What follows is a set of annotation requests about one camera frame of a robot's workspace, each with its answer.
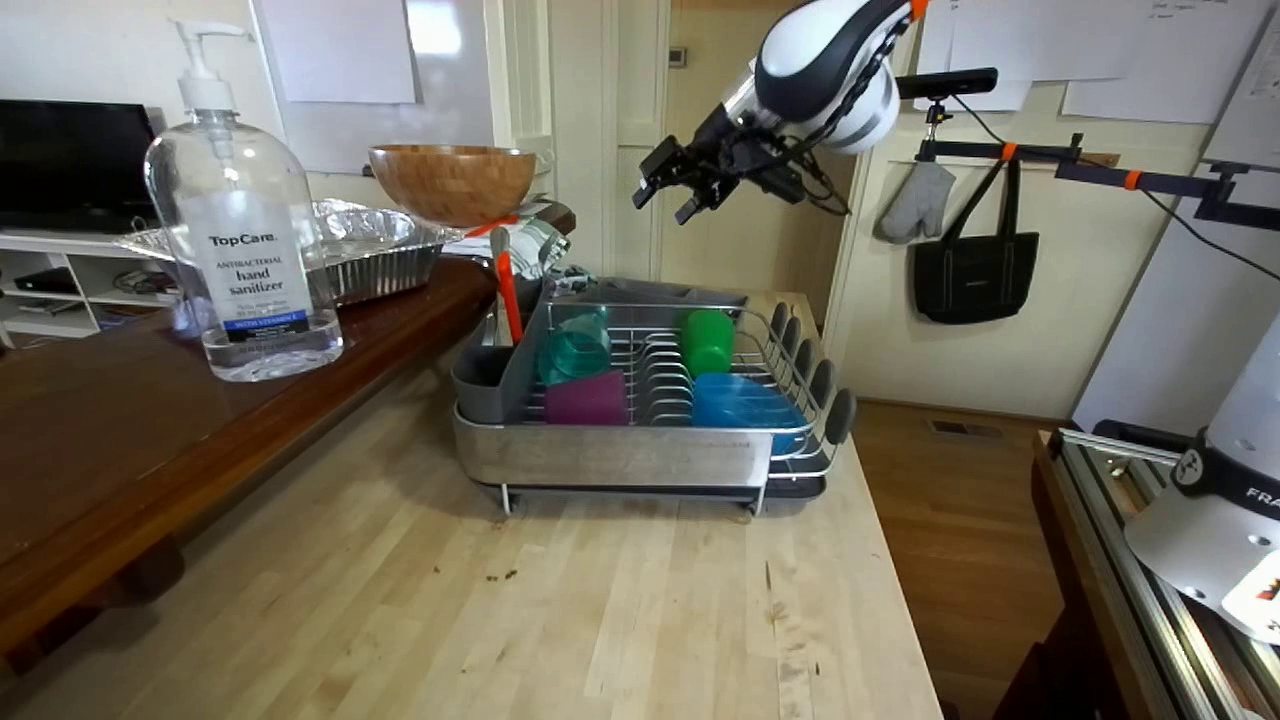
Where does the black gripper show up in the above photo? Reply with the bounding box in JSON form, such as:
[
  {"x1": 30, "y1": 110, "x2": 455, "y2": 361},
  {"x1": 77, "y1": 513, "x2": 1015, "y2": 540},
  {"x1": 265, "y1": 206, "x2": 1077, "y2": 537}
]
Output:
[{"x1": 628, "y1": 103, "x2": 814, "y2": 228}]

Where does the steel dish drying rack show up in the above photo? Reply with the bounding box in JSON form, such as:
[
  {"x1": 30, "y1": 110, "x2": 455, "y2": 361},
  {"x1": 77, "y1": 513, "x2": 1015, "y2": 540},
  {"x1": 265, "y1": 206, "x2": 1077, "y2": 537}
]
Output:
[{"x1": 443, "y1": 275, "x2": 860, "y2": 521}]

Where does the grey cutlery tray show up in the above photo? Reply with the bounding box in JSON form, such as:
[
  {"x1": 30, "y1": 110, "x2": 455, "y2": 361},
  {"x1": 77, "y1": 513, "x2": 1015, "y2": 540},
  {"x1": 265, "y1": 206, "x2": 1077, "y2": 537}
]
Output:
[{"x1": 551, "y1": 272, "x2": 750, "y2": 312}]

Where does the white door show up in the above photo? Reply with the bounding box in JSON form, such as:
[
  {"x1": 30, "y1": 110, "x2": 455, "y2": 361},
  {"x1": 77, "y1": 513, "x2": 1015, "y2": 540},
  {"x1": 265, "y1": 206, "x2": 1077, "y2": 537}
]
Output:
[{"x1": 481, "y1": 0, "x2": 675, "y2": 289}]

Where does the green plastic cup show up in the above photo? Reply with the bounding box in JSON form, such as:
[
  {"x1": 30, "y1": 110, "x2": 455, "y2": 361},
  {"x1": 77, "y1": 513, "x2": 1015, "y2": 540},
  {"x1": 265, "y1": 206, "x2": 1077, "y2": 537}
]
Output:
[{"x1": 675, "y1": 309, "x2": 740, "y2": 377}]

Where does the foil snack bag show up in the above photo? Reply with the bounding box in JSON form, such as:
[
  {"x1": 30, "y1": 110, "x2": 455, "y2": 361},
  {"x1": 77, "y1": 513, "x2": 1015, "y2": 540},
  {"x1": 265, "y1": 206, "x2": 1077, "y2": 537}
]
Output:
[{"x1": 439, "y1": 194, "x2": 579, "y2": 283}]

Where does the teal plastic cup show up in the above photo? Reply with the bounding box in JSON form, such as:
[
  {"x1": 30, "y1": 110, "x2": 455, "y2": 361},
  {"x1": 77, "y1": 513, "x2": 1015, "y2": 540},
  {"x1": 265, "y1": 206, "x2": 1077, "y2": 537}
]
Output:
[{"x1": 534, "y1": 301, "x2": 614, "y2": 393}]

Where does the orange kitchen utensil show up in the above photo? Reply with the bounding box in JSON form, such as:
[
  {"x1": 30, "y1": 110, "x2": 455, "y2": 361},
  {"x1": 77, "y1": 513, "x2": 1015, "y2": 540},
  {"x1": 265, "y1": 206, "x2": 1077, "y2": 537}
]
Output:
[{"x1": 490, "y1": 249, "x2": 527, "y2": 350}]

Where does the blue plastic cup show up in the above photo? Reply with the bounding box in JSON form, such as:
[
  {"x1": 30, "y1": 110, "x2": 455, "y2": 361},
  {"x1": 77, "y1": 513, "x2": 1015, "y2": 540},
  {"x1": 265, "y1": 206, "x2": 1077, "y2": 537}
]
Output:
[{"x1": 688, "y1": 368, "x2": 812, "y2": 431}]

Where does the brown wooden bowl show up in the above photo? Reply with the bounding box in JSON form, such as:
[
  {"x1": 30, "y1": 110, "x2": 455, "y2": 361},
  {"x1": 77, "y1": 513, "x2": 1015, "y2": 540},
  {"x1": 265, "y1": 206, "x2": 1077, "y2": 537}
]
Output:
[{"x1": 369, "y1": 139, "x2": 546, "y2": 233}]

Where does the purple plastic cup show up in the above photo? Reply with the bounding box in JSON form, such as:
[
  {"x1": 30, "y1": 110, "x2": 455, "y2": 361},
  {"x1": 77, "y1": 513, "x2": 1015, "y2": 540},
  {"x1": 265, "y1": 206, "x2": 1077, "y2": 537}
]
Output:
[{"x1": 541, "y1": 368, "x2": 637, "y2": 429}]

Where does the grey oven mitt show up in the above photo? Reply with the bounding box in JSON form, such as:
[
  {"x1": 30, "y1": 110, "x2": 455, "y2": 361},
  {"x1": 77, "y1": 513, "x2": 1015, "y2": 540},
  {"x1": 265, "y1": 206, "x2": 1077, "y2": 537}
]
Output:
[{"x1": 870, "y1": 157, "x2": 960, "y2": 249}]

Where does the grey utensil holder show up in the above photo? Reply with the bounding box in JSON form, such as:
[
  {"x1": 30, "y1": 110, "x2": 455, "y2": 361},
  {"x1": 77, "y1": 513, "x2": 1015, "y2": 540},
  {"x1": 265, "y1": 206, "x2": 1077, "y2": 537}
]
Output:
[{"x1": 448, "y1": 294, "x2": 551, "y2": 429}]

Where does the aluminium foil tray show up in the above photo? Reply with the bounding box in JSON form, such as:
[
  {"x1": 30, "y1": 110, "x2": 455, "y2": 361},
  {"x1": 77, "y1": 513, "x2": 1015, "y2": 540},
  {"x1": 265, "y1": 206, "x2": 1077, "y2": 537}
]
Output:
[{"x1": 124, "y1": 194, "x2": 450, "y2": 312}]

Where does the black tote bag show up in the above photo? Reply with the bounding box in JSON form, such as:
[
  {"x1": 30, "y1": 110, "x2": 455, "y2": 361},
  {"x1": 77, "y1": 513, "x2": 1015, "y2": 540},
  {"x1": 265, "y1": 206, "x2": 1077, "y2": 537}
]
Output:
[{"x1": 907, "y1": 157, "x2": 1044, "y2": 327}]

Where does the white paper sheet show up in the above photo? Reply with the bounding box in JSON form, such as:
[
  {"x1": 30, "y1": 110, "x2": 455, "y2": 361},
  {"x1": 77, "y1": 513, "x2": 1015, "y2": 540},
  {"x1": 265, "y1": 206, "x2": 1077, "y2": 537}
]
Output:
[
  {"x1": 1061, "y1": 0, "x2": 1274, "y2": 128},
  {"x1": 920, "y1": 0, "x2": 1035, "y2": 115}
]

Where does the clear hand sanitizer pump bottle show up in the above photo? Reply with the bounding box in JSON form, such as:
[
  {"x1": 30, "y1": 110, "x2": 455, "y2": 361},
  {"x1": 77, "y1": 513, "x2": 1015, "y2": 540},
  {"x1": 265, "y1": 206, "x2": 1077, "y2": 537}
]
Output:
[{"x1": 138, "y1": 12, "x2": 346, "y2": 388}]

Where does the black rod with orange clamps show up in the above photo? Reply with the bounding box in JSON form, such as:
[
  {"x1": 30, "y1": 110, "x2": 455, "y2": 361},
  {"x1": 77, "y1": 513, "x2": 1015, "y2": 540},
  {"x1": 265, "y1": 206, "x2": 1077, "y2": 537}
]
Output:
[{"x1": 917, "y1": 94, "x2": 1280, "y2": 233}]

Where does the large white panel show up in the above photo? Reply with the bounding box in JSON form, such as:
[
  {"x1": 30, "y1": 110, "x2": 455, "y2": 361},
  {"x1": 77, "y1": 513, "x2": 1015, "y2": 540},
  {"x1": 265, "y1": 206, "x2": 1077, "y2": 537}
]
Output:
[{"x1": 1066, "y1": 0, "x2": 1280, "y2": 444}]

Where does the white shelf unit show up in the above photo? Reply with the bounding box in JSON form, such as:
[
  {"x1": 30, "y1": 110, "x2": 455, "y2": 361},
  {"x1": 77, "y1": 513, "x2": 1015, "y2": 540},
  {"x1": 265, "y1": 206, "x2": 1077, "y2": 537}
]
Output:
[{"x1": 0, "y1": 225, "x2": 192, "y2": 344}]

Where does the black monitor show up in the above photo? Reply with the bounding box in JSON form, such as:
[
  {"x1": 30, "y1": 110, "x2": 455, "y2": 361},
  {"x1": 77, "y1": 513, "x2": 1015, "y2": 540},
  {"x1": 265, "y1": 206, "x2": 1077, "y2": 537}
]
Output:
[{"x1": 0, "y1": 90, "x2": 166, "y2": 234}]

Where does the dark brown wooden table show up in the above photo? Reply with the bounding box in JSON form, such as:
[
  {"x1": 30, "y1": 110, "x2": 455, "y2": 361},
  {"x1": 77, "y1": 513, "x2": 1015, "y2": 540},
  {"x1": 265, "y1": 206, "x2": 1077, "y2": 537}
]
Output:
[{"x1": 0, "y1": 256, "x2": 499, "y2": 674}]

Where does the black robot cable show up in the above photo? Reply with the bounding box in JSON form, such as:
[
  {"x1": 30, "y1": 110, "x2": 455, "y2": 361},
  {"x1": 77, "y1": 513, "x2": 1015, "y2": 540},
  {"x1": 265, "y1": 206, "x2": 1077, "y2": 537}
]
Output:
[{"x1": 757, "y1": 125, "x2": 856, "y2": 220}]

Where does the black bar camera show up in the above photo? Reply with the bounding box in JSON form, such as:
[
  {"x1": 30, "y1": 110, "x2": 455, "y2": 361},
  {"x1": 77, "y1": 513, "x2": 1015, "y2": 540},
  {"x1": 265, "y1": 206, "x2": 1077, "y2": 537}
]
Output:
[{"x1": 897, "y1": 64, "x2": 1004, "y2": 103}]

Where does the white wall board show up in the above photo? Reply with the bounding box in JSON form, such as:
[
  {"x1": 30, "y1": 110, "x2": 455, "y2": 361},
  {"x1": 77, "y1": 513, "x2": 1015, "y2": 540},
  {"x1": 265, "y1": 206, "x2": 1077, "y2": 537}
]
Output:
[{"x1": 246, "y1": 0, "x2": 423, "y2": 109}]

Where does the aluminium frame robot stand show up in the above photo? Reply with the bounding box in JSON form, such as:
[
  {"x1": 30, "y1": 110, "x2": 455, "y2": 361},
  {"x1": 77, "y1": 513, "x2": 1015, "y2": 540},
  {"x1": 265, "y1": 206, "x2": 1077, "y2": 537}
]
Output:
[{"x1": 991, "y1": 421, "x2": 1280, "y2": 720}]

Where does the silver robot mount plate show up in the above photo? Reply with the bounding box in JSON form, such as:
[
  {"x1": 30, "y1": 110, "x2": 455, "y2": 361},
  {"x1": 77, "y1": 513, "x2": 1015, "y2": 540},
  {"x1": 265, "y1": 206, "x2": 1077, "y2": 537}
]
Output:
[{"x1": 1119, "y1": 482, "x2": 1280, "y2": 650}]

